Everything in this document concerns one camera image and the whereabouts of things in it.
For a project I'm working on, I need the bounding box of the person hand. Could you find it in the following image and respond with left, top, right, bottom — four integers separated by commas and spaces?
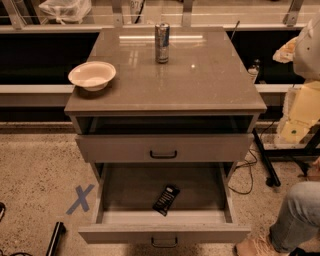
312, 157, 320, 171

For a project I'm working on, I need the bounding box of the black rxbar chocolate wrapper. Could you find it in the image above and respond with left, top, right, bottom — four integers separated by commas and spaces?
153, 185, 180, 216

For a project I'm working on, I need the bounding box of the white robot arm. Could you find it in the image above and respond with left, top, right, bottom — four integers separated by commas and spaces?
273, 13, 320, 143

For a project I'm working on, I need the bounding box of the open grey middle drawer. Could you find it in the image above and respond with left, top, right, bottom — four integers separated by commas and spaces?
79, 163, 250, 248

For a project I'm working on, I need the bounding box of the grey drawer cabinet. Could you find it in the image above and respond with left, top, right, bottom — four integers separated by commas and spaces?
64, 26, 268, 168

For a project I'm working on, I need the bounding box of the black table leg stand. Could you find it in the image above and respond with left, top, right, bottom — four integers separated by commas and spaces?
253, 129, 320, 187

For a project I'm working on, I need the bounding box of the silver blue energy drink can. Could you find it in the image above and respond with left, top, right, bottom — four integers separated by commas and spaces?
155, 23, 170, 64

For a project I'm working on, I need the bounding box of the blue tape cross mark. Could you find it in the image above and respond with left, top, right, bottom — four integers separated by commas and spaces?
66, 184, 94, 215

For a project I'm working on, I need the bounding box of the black bar on floor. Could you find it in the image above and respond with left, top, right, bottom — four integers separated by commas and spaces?
46, 222, 66, 256

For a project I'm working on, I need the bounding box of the white plastic bag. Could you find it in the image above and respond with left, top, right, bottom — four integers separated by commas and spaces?
39, 0, 92, 24

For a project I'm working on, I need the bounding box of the black shoe at left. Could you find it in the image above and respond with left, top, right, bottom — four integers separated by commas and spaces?
0, 202, 6, 221

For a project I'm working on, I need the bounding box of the black floor cable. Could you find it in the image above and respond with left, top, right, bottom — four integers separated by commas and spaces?
227, 148, 259, 196

